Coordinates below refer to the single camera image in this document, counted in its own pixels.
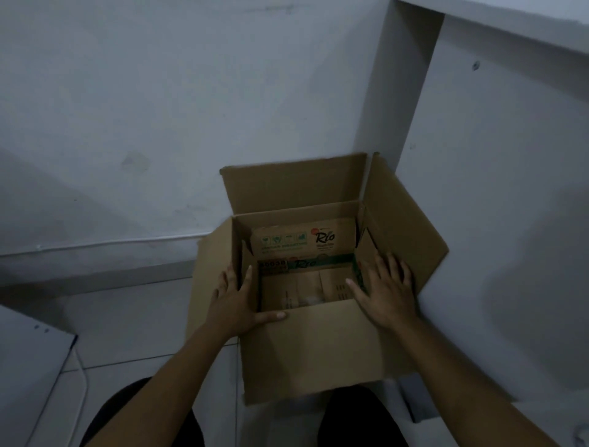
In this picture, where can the person's leg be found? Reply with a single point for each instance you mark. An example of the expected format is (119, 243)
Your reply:
(115, 414)
(363, 419)

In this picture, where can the white cabinet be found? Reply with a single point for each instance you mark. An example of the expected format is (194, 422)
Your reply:
(497, 184)

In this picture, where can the person's right forearm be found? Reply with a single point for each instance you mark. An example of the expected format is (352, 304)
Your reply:
(464, 382)

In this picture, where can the white flat panel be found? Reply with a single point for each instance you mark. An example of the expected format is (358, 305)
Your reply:
(27, 382)

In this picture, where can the person's left forearm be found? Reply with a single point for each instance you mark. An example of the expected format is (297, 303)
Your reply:
(170, 387)

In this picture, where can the person's left hand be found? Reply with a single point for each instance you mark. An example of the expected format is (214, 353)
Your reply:
(232, 311)

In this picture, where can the person's right thumb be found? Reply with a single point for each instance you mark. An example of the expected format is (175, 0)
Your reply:
(356, 292)

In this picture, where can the person's right middle finger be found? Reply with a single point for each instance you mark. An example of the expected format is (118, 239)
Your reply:
(394, 269)

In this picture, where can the brown cardboard box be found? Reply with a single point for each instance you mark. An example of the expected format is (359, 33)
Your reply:
(317, 354)

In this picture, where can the person's right leg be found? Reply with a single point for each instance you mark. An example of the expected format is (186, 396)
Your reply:
(363, 419)

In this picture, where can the person's left thumb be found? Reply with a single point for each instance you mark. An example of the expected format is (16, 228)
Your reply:
(274, 317)

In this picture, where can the printed cardboard insert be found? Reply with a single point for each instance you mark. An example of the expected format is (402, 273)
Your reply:
(303, 239)

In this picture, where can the person's right hand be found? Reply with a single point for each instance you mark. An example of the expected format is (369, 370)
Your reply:
(389, 299)

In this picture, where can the person's left leg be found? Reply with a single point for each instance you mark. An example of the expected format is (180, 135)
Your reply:
(115, 414)

